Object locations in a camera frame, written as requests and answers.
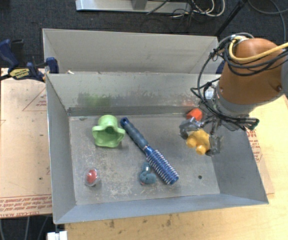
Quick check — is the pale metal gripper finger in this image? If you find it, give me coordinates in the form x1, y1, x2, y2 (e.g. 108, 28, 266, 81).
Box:
205, 133, 224, 157
179, 117, 204, 139

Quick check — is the yellow toy figure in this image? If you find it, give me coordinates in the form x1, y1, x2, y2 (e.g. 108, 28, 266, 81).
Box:
185, 129, 211, 156

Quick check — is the orange block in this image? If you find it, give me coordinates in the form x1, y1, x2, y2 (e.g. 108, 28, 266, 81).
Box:
185, 108, 203, 122

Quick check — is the blue hairbrush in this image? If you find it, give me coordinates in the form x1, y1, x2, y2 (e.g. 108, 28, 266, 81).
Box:
120, 116, 180, 186

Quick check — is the teal soft toy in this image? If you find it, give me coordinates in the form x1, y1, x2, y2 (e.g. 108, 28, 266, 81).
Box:
139, 161, 157, 186

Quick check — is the green flower-shaped cup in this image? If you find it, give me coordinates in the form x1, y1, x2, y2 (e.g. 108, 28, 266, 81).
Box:
91, 114, 126, 149

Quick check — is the grey metal bin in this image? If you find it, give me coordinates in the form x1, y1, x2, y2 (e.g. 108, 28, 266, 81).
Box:
42, 28, 269, 225

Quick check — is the red ball in clear dome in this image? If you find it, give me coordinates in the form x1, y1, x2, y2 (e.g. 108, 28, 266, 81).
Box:
84, 168, 101, 188

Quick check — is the brown cardboard board, red print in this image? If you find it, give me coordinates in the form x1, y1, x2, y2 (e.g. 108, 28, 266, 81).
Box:
0, 67, 276, 220

